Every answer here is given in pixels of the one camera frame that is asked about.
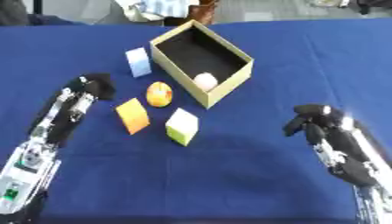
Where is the yellow green block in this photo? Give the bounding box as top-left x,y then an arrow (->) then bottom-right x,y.
164,107 -> 201,147

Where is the person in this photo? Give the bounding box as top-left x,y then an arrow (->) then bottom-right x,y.
111,0 -> 202,23

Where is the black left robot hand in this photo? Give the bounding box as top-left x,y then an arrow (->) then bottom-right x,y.
27,73 -> 116,149

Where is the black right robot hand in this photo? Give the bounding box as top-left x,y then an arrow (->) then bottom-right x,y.
282,103 -> 392,187

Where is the tan cardboard box black inside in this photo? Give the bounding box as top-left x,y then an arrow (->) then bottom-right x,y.
148,19 -> 256,110

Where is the orange yellow toy fruit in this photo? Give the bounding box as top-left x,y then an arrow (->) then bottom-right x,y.
145,80 -> 175,109

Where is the pale blue block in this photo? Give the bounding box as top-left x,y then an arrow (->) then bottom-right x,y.
123,46 -> 153,79

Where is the white ball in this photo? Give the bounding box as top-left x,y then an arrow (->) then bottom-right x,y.
192,72 -> 221,93

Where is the orange block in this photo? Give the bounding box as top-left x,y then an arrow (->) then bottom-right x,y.
115,97 -> 152,136

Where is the brown wooden chair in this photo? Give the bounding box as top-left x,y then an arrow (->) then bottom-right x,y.
164,0 -> 221,27

